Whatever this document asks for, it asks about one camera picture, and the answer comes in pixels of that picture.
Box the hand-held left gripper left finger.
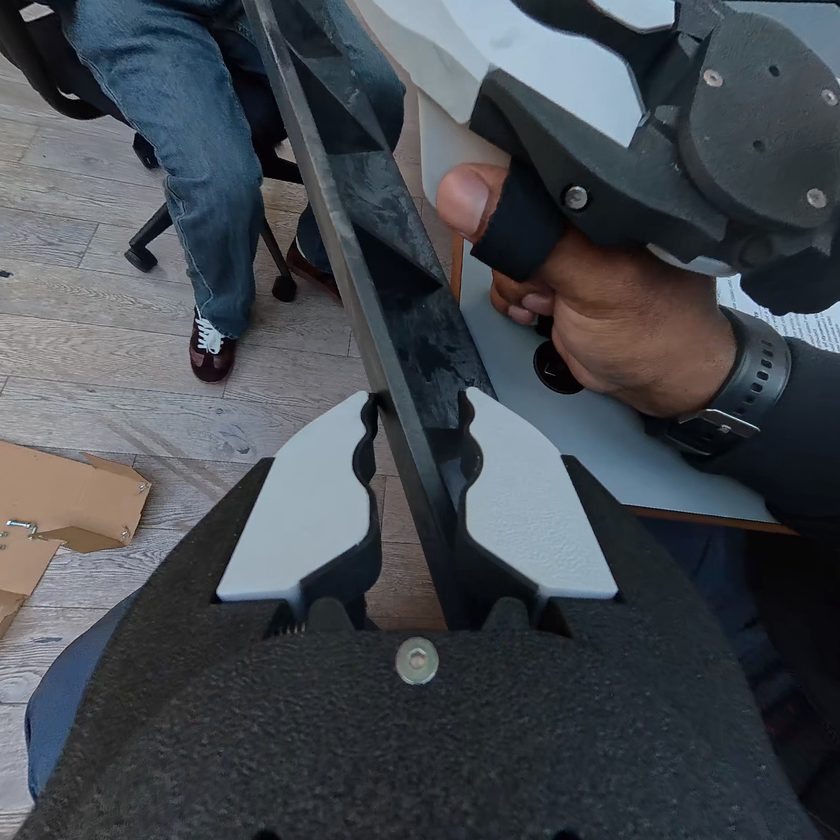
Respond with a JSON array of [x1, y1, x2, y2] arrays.
[[215, 390, 383, 605]]

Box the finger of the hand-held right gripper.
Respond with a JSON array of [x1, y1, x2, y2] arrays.
[[489, 0, 660, 132], [591, 0, 677, 34]]

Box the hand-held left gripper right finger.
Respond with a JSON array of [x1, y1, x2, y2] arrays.
[[456, 387, 619, 601]]

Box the black ribbed plastic panel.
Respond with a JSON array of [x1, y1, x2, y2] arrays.
[[241, 0, 496, 631]]

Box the person's right forearm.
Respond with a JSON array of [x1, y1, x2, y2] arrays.
[[689, 335, 840, 532]]

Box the grey desk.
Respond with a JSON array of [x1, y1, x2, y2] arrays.
[[451, 233, 798, 536]]

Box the black round desk button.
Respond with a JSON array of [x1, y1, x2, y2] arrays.
[[533, 335, 586, 396]]

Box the person's right hand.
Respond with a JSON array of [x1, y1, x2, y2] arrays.
[[436, 163, 739, 417]]

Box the white instruction manual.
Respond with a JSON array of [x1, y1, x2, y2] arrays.
[[715, 274, 840, 352]]

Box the black wristwatch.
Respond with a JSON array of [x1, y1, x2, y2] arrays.
[[643, 305, 791, 457]]

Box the brown cardboard piece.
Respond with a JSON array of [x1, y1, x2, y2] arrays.
[[0, 535, 67, 641], [0, 440, 153, 555]]

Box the person's blue trousers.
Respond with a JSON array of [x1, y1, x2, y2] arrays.
[[25, 587, 142, 798]]

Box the black office chair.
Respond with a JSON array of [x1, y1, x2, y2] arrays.
[[0, 0, 303, 303]]

